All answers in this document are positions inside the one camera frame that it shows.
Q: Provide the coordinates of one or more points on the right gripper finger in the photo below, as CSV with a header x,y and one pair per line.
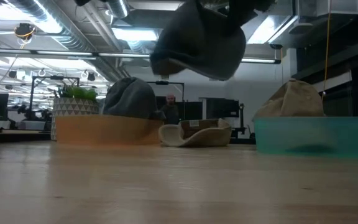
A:
x,y
264,4
241,12

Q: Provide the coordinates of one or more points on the black metal frame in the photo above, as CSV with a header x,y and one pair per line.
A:
x,y
179,82
32,90

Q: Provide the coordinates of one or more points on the long ceiling light bar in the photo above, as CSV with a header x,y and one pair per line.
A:
x,y
57,53

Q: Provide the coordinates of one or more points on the teal plastic bin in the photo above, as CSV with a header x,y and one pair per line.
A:
x,y
337,137

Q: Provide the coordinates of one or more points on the person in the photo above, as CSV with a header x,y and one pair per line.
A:
x,y
170,109

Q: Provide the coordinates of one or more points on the green potted plant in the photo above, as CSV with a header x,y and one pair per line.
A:
x,y
76,92

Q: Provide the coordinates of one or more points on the large silver air duct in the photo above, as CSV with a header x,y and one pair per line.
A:
x,y
73,34

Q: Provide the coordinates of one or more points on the white ceiling unit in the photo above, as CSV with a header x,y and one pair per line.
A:
x,y
328,7

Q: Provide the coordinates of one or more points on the black equipment stand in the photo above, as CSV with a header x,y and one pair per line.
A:
x,y
241,124

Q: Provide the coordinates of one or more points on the khaki baseball cap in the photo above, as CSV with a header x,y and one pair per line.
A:
x,y
204,138
294,99

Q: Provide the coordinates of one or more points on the wooden desk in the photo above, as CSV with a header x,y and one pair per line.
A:
x,y
11,137

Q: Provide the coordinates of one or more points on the patterned white plant pot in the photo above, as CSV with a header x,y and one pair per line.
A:
x,y
73,106

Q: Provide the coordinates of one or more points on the small silver air duct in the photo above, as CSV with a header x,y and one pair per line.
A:
x,y
117,7

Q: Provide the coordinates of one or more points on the blue-grey denim cap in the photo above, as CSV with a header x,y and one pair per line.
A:
x,y
197,46
129,96

